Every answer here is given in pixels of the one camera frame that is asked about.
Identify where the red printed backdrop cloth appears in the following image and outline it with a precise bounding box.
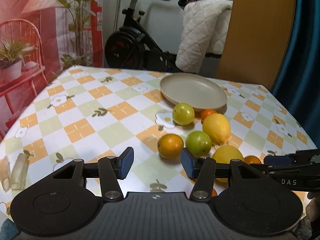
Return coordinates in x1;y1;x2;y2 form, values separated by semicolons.
1;0;103;137

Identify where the small orange tangerine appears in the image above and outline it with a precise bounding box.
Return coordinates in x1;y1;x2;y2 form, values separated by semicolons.
244;155;261;165

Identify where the green apple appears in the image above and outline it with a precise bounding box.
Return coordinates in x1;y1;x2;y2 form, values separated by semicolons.
185;131;212;157

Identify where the dark orange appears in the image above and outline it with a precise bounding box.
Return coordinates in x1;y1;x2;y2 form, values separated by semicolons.
157;134;184;160

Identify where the yellow-green apple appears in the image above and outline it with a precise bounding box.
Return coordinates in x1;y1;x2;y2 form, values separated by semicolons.
172;103;195;126

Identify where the checkered floral tablecloth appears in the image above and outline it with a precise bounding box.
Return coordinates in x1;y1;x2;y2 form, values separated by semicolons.
1;66;315;214

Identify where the black exercise bike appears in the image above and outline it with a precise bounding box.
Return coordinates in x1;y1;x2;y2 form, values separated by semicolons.
104;0;218;73

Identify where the beige round plate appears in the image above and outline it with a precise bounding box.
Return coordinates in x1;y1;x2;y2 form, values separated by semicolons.
159;73;227;112

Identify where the wooden board panel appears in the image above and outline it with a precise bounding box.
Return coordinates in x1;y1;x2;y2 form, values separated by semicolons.
217;0;296;89

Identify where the white quilted blanket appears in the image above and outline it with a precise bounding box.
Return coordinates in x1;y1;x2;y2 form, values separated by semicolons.
176;0;233;74

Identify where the teal curtain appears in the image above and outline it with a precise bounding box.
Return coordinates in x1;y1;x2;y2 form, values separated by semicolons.
272;0;319;146

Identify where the large yellow lemon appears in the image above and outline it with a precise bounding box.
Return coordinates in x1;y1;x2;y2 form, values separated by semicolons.
202;113;231;145

